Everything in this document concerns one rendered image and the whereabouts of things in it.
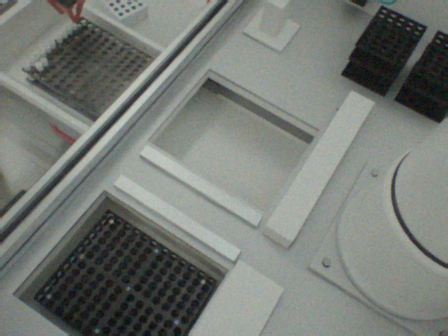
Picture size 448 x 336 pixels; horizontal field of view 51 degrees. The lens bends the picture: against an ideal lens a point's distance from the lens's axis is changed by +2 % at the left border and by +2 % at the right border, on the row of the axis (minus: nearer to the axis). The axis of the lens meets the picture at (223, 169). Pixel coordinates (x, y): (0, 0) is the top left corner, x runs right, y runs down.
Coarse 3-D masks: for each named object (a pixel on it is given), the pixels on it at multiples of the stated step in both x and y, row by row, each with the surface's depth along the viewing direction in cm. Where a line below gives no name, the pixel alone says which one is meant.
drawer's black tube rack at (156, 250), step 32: (128, 224) 78; (96, 256) 74; (128, 256) 78; (160, 256) 78; (64, 288) 75; (96, 288) 72; (128, 288) 72; (160, 288) 73; (192, 288) 77; (64, 320) 70; (96, 320) 73; (128, 320) 73; (160, 320) 74; (192, 320) 74
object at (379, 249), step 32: (416, 160) 54; (352, 192) 77; (384, 192) 59; (416, 192) 52; (352, 224) 70; (384, 224) 59; (416, 224) 54; (320, 256) 72; (352, 256) 70; (384, 256) 61; (416, 256) 56; (352, 288) 70; (384, 288) 66; (416, 288) 61; (416, 320) 68
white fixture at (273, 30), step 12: (276, 0) 87; (288, 0) 87; (264, 12) 89; (276, 12) 87; (288, 12) 91; (252, 24) 94; (264, 24) 91; (276, 24) 90; (288, 24) 95; (252, 36) 93; (264, 36) 93; (276, 36) 93; (288, 36) 93; (276, 48) 92
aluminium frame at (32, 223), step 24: (240, 0) 93; (216, 24) 88; (192, 48) 85; (168, 72) 82; (144, 96) 79; (120, 120) 76; (96, 144) 74; (120, 144) 78; (72, 168) 71; (96, 168) 75; (48, 192) 69; (72, 192) 72; (24, 216) 67; (48, 216) 70; (0, 240) 65; (24, 240) 67; (0, 264) 65
